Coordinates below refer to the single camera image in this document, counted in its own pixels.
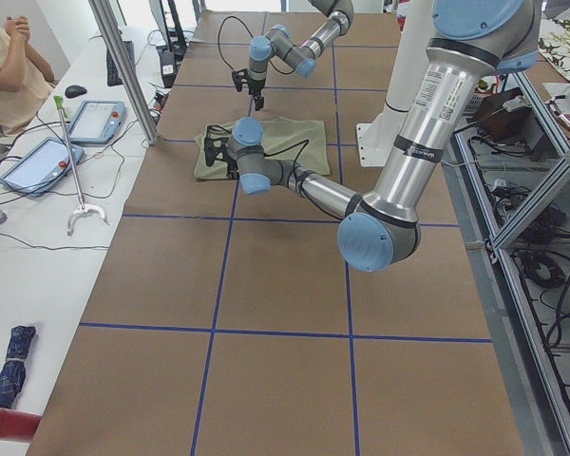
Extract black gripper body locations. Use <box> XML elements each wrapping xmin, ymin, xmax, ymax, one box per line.
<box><xmin>203</xmin><ymin>124</ymin><xmax>239</xmax><ymax>180</ymax></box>
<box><xmin>231</xmin><ymin>68</ymin><xmax>266</xmax><ymax>97</ymax></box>

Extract olive green long-sleeve shirt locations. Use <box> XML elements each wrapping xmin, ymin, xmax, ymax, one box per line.
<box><xmin>194</xmin><ymin>117</ymin><xmax>331</xmax><ymax>181</ymax></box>

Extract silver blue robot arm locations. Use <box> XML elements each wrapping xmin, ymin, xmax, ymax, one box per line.
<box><xmin>231</xmin><ymin>0</ymin><xmax>354</xmax><ymax>111</ymax></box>
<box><xmin>203</xmin><ymin>1</ymin><xmax>541</xmax><ymax>272</ymax></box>

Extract far blue teach pendant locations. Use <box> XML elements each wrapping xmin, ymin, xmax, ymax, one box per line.
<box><xmin>68</xmin><ymin>100</ymin><xmax>126</xmax><ymax>146</ymax></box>

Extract blue teach pendant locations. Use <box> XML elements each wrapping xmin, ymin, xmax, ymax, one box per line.
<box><xmin>0</xmin><ymin>138</ymin><xmax>85</xmax><ymax>197</ymax></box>
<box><xmin>68</xmin><ymin>100</ymin><xmax>126</xmax><ymax>146</ymax></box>

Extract black keyboard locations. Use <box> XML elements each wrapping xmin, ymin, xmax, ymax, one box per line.
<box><xmin>105</xmin><ymin>39</ymin><xmax>136</xmax><ymax>87</ymax></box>

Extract black computer mouse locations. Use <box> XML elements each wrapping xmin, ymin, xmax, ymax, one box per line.
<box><xmin>65</xmin><ymin>85</ymin><xmax>87</xmax><ymax>99</ymax></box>

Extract metal reacher grabber stick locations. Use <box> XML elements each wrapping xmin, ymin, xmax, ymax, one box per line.
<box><xmin>53</xmin><ymin>95</ymin><xmax>108</xmax><ymax>237</ymax></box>

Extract near blue teach pendant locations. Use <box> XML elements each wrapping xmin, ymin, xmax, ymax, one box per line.
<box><xmin>0</xmin><ymin>138</ymin><xmax>85</xmax><ymax>197</ymax></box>

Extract seated person in beige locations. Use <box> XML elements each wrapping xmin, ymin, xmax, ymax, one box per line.
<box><xmin>0</xmin><ymin>16</ymin><xmax>55</xmax><ymax>136</ymax></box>

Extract folded dark blue umbrella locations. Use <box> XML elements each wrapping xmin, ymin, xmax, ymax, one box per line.
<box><xmin>0</xmin><ymin>325</ymin><xmax>36</xmax><ymax>409</ymax></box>

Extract red cylinder tube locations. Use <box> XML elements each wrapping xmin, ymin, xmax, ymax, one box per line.
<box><xmin>0</xmin><ymin>408</ymin><xmax>42</xmax><ymax>443</ymax></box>

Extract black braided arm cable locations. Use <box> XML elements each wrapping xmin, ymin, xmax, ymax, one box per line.
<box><xmin>217</xmin><ymin>15</ymin><xmax>300</xmax><ymax>77</ymax></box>
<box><xmin>203</xmin><ymin>123</ymin><xmax>314</xmax><ymax>191</ymax></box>

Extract aluminium frame post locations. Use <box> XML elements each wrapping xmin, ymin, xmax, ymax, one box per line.
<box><xmin>88</xmin><ymin>0</ymin><xmax>158</xmax><ymax>145</ymax></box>

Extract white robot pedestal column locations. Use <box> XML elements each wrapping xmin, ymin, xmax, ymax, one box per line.
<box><xmin>356</xmin><ymin>0</ymin><xmax>434</xmax><ymax>167</ymax></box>

